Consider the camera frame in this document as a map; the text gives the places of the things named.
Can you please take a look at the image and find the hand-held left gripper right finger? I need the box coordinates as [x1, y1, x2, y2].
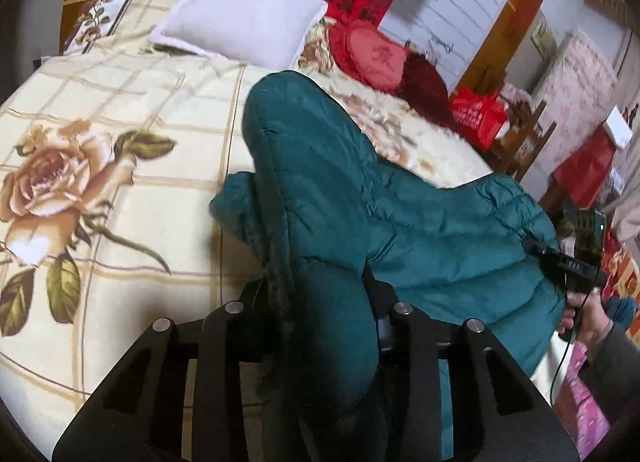
[361, 262, 581, 462]

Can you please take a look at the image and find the pink printed cloth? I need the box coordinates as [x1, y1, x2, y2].
[552, 342, 614, 459]

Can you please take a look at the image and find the red heart cushion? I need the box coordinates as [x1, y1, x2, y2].
[327, 22, 416, 93]

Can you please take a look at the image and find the pile of colourful quilts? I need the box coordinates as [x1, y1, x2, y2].
[600, 237, 640, 303]

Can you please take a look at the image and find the teal knitted item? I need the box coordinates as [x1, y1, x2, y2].
[602, 294, 639, 329]

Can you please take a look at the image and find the dark red fuzzy cushion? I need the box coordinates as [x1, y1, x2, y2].
[400, 54, 463, 135]

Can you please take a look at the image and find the teal puffer jacket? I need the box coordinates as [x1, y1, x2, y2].
[209, 70, 568, 462]

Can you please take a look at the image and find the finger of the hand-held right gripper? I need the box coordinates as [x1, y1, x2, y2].
[521, 238, 583, 289]

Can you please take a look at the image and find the red shopping bag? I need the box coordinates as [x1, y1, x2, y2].
[449, 86, 509, 151]

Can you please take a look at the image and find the red cloth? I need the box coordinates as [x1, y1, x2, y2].
[552, 127, 619, 209]

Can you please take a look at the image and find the person's right forearm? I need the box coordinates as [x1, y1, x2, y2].
[584, 319, 640, 443]

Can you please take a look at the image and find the white pillow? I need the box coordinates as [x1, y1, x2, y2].
[149, 0, 330, 70]

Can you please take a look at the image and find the person's right hand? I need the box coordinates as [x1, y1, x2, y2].
[556, 287, 614, 343]

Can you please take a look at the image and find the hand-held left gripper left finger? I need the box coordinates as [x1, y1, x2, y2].
[52, 278, 282, 462]

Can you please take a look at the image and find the white box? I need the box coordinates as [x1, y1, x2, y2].
[605, 106, 639, 149]

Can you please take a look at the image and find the floral mattress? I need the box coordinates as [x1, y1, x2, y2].
[530, 29, 621, 143]

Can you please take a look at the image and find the framed wall picture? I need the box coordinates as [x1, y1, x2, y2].
[530, 16, 557, 60]

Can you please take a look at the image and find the cream floral blanket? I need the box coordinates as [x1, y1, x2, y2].
[0, 0, 566, 462]

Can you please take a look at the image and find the wooden door frame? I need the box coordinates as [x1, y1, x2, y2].
[452, 0, 551, 95]

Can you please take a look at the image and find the wooden chair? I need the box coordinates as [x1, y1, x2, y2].
[485, 99, 558, 183]

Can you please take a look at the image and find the beige curtain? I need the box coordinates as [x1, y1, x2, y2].
[610, 32, 640, 235]

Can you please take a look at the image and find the black cable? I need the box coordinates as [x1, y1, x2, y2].
[547, 312, 582, 408]

